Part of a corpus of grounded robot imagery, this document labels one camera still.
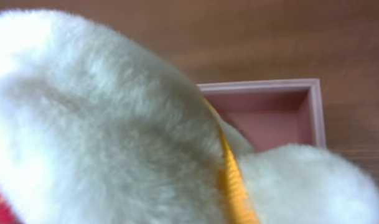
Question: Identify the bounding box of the white box pink inside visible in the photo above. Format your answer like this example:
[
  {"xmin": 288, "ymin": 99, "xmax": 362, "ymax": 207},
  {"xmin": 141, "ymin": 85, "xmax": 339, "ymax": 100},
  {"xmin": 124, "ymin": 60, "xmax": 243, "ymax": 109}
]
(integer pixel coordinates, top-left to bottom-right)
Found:
[{"xmin": 199, "ymin": 78, "xmax": 326, "ymax": 151}]

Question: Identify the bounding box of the white plush duck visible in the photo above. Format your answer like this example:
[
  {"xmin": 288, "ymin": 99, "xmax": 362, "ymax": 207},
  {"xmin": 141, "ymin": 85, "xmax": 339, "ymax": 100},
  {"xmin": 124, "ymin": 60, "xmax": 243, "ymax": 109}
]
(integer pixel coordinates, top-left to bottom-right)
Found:
[{"xmin": 0, "ymin": 9, "xmax": 379, "ymax": 223}]

